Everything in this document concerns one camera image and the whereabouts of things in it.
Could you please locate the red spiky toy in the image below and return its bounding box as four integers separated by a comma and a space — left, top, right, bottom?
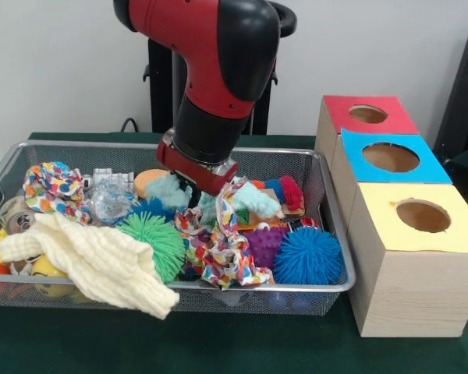
277, 175, 303, 213

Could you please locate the pale yellow cloth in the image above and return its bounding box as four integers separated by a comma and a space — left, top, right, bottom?
0, 212, 180, 319

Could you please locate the purple spiky ball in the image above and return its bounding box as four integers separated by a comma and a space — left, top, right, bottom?
246, 226, 285, 270

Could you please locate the dark blue spiky ball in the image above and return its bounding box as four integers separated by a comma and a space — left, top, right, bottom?
133, 199, 176, 223

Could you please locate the green spiky ball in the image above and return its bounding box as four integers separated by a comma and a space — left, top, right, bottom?
117, 212, 186, 283

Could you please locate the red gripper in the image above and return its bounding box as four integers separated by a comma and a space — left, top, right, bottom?
156, 136, 239, 210

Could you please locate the wooden box with three holes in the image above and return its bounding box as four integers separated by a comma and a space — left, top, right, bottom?
314, 95, 468, 338

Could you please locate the colourful patterned cloth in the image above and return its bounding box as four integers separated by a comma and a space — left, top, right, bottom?
174, 178, 275, 289
23, 161, 90, 223

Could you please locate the crushed clear water bottle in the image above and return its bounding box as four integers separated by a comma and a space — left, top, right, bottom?
86, 168, 137, 227

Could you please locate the tan round bun toy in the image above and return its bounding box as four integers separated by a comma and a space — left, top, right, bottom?
134, 169, 172, 196

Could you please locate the mint green cloth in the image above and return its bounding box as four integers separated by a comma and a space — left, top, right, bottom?
144, 173, 283, 227

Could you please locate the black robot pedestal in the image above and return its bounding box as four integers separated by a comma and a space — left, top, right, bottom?
144, 0, 297, 136

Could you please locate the shallow clear mesh bin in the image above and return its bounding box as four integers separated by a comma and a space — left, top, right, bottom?
0, 140, 356, 315

